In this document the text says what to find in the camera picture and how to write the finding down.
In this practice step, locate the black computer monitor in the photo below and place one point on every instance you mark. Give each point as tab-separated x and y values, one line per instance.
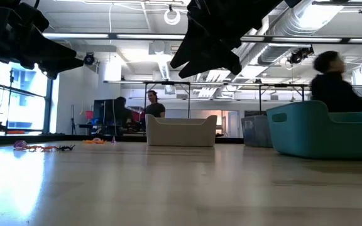
104	110

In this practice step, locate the black plastic spider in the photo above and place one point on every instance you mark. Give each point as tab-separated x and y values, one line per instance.
64	147

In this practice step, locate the red storage bin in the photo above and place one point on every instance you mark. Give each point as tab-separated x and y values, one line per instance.
90	115

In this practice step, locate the black ceiling spotlight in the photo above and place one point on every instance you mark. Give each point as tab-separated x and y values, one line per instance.
89	58
298	56

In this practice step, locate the white ceiling duct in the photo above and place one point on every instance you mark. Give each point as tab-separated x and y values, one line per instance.
163	70

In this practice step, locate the person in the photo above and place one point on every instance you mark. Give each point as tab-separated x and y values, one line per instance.
335	91
155	110
122	110

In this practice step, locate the grey translucent plastic bin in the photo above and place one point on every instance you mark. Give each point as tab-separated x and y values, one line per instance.
256	132

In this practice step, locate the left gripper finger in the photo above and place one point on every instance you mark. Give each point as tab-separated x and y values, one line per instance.
42	50
61	66

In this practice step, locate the black tripod stand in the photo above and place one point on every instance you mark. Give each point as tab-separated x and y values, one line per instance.
73	125

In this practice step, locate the white plastic bin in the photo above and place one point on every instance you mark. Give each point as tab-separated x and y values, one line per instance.
181	132

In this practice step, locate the teal plastic bin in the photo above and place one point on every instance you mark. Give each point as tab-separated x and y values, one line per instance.
310	135

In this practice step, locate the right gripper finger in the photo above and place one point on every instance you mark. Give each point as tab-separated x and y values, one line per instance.
200	47
222	64

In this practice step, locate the dark background desk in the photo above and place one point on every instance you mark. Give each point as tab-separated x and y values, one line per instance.
105	129

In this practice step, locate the black background table frame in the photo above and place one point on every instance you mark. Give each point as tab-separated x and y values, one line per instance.
145	100
260	100

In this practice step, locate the orange plastic spider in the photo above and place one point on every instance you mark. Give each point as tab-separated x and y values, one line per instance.
38	148
95	142

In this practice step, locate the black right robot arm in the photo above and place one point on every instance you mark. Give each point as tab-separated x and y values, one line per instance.
294	2

